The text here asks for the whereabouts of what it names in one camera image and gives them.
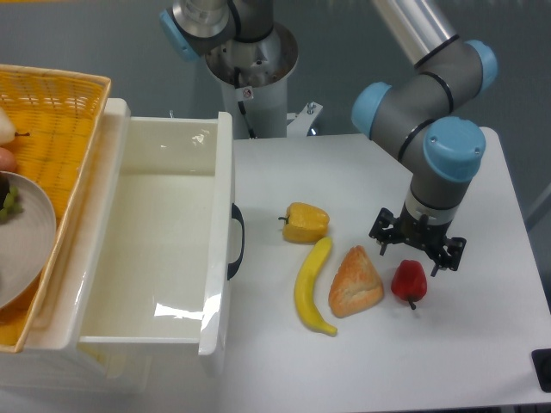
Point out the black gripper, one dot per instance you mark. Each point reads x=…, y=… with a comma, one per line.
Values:
x=420, y=234

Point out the red bell pepper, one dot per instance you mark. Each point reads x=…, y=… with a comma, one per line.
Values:
x=409, y=283

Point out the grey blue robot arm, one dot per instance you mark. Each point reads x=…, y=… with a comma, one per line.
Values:
x=413, y=123

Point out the yellow bell pepper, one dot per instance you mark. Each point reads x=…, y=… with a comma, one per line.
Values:
x=304, y=223

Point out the triangular bread pastry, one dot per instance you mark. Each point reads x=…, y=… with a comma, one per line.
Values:
x=357, y=285

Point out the yellow banana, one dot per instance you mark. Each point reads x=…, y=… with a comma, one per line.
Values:
x=304, y=287

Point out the black device at table edge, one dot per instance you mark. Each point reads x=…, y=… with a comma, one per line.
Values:
x=542, y=363

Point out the white plastic drawer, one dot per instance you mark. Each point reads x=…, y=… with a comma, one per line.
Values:
x=161, y=275

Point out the white drawer cabinet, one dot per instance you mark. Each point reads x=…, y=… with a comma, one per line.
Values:
x=53, y=356

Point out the yellow woven basket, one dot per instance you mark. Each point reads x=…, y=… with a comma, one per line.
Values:
x=56, y=114

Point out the grey ceramic plate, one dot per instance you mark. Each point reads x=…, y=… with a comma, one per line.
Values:
x=27, y=238

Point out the green grapes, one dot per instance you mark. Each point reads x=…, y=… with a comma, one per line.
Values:
x=10, y=202

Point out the peach fruit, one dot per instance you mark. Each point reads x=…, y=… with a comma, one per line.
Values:
x=7, y=160

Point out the white pear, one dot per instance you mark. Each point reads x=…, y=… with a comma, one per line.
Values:
x=8, y=131

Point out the white table mounting bracket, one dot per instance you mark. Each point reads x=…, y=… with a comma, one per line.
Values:
x=304, y=123

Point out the black drawer handle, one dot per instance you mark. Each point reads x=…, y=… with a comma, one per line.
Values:
x=237, y=241

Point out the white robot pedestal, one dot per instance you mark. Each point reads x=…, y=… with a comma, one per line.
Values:
x=253, y=78

